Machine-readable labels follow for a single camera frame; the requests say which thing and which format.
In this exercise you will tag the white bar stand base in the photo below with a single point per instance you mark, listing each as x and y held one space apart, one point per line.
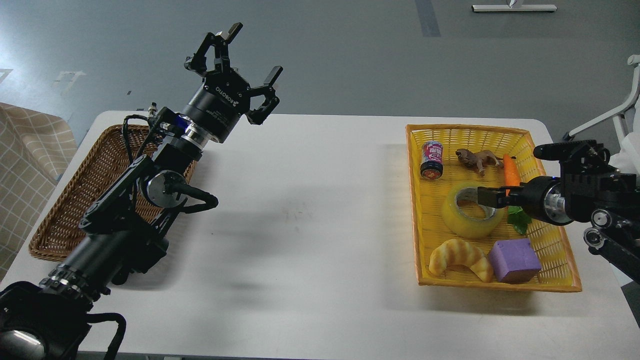
523 8

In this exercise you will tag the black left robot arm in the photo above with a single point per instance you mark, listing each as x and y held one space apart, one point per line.
49 320

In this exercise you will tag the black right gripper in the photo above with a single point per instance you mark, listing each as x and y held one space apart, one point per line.
541 198

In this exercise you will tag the purple foam cube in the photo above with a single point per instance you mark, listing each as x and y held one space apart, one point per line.
514 261

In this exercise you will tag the brown wicker basket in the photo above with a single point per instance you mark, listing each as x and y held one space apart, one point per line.
133 178

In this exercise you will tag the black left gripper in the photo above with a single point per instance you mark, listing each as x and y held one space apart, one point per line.
222 102

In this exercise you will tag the yellow plastic basket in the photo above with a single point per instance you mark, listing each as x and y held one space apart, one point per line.
550 243

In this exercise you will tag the brown toy animal figure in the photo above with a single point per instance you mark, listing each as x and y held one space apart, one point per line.
478 160

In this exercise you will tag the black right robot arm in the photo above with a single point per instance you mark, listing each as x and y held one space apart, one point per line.
588 190

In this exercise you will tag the white office chair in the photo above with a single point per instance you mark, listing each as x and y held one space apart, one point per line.
617 114

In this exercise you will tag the toy orange carrot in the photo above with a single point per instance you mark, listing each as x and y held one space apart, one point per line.
516 216

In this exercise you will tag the toy croissant bread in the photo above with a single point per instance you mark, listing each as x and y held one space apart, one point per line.
457 251

